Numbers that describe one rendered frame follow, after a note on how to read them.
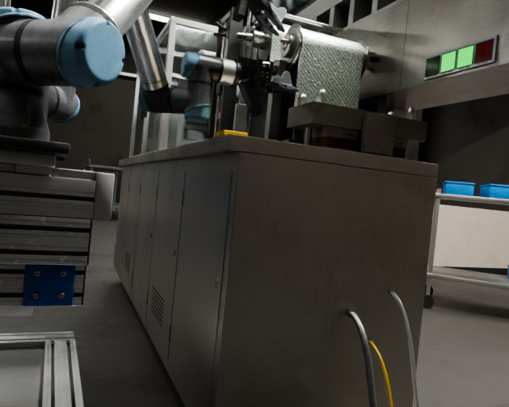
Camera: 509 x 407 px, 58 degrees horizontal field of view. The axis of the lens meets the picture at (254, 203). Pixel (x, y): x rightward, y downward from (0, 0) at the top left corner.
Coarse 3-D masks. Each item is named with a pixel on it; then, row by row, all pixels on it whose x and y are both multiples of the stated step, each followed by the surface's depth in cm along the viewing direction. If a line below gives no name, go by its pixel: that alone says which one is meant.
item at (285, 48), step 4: (284, 36) 151; (288, 36) 148; (292, 36) 148; (292, 40) 147; (284, 44) 150; (288, 44) 147; (292, 44) 147; (280, 48) 153; (284, 48) 151; (288, 48) 147; (292, 48) 147; (280, 52) 153; (284, 52) 150; (288, 52) 148; (284, 56) 150; (288, 56) 149
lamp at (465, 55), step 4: (464, 48) 125; (468, 48) 124; (472, 48) 122; (460, 52) 126; (464, 52) 125; (468, 52) 123; (472, 52) 122; (460, 56) 126; (464, 56) 125; (468, 56) 123; (472, 56) 122; (460, 60) 126; (464, 60) 125; (468, 60) 123; (460, 64) 126; (464, 64) 124; (468, 64) 123
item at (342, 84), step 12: (300, 60) 145; (312, 60) 147; (300, 72) 145; (312, 72) 147; (324, 72) 149; (336, 72) 150; (348, 72) 152; (360, 72) 154; (300, 84) 146; (312, 84) 147; (324, 84) 149; (336, 84) 151; (348, 84) 152; (312, 96) 148; (336, 96) 151; (348, 96) 153
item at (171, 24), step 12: (168, 24) 235; (180, 24) 232; (192, 24) 234; (204, 24) 236; (168, 36) 232; (168, 48) 230; (168, 60) 231; (168, 72) 231; (144, 120) 286; (132, 132) 338; (144, 132) 285; (132, 144) 339; (144, 144) 285; (132, 156) 326
